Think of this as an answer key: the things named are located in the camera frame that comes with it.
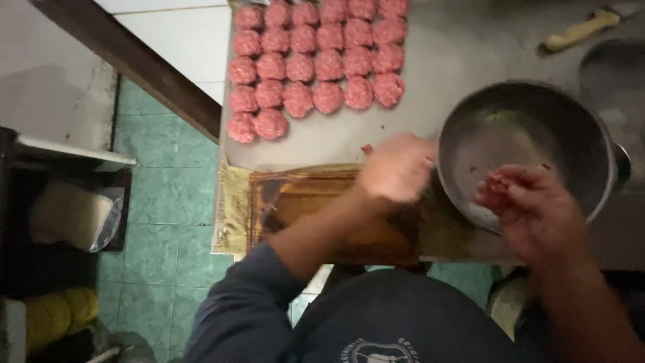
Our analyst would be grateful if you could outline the dark wooden beam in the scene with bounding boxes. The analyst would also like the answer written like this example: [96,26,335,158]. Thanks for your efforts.
[29,0,223,145]

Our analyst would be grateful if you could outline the brown wooden cutting board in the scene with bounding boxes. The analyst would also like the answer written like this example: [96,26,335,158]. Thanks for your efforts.
[246,164,421,267]

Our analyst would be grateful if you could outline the yellow cloth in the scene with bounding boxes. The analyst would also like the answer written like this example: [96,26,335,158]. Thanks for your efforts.
[212,160,254,255]

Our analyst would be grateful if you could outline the rows of raw meatballs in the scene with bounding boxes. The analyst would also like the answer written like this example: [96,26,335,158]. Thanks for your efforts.
[226,0,410,144]

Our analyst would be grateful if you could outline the grey metal pot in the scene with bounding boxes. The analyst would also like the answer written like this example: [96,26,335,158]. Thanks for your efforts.
[578,38,645,172]

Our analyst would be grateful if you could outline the yellow rolled bundle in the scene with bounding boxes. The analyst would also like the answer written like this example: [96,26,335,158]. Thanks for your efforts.
[25,287,99,354]

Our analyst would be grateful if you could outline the person's right hand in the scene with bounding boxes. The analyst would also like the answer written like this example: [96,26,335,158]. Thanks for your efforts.
[475,164,591,268]

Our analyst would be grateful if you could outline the person's left hand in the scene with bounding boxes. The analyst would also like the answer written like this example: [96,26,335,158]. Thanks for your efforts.
[358,133,438,204]

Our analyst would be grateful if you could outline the white block in plastic bag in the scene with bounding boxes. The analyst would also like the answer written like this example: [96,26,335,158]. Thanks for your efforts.
[29,180,125,253]

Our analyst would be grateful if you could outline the raw minced meat lump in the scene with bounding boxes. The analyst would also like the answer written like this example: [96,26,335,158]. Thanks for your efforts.
[476,170,512,215]

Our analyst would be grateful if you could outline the knife with cream handle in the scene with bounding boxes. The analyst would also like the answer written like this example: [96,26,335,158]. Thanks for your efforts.
[538,5,645,53]

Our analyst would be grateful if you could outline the dark blue sweatshirt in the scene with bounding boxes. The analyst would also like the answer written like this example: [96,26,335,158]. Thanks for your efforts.
[183,242,520,363]

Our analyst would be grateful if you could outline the round metal bowl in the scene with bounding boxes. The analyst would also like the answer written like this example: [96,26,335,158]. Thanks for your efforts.
[436,80,632,236]

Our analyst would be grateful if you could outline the dark shelf unit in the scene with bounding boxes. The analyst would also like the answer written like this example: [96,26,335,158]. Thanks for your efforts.
[0,126,138,363]

